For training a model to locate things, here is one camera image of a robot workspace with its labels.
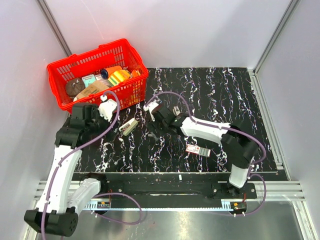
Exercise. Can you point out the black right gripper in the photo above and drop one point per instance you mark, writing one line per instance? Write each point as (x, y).
(155, 122)

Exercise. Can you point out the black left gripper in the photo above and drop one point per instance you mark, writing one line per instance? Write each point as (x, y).
(112, 132)

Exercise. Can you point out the beige black stapler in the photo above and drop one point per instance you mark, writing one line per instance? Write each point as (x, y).
(128, 127)

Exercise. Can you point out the red white staple box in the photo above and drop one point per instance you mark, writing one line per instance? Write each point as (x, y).
(194, 149)

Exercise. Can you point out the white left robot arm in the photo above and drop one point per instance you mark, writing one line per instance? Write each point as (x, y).
(57, 212)

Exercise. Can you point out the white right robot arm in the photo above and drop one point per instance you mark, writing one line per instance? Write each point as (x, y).
(237, 145)

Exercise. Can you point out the brown cardboard box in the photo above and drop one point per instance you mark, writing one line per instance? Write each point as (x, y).
(94, 88)

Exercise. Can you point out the teal white card box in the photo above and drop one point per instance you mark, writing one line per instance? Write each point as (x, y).
(88, 80)

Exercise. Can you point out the brown round pouch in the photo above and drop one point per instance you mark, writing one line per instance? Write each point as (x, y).
(74, 87)

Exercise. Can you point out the yellow green box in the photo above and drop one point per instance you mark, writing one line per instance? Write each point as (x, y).
(118, 77)

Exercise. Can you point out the orange cylinder can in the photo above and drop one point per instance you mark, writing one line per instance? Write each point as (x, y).
(108, 71)

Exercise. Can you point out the orange snack packet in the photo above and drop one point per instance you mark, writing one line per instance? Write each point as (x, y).
(134, 74)

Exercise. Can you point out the red plastic shopping basket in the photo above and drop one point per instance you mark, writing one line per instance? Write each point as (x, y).
(116, 53)

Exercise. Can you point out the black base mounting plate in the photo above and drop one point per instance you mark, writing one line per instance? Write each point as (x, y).
(215, 185)

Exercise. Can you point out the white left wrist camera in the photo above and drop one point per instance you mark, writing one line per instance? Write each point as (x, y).
(107, 108)

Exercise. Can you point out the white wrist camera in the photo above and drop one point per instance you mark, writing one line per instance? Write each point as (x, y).
(107, 108)
(149, 107)

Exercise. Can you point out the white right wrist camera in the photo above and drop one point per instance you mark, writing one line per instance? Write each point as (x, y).
(149, 107)

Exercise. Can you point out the aluminium frame rail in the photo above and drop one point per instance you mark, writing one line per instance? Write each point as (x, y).
(283, 191)

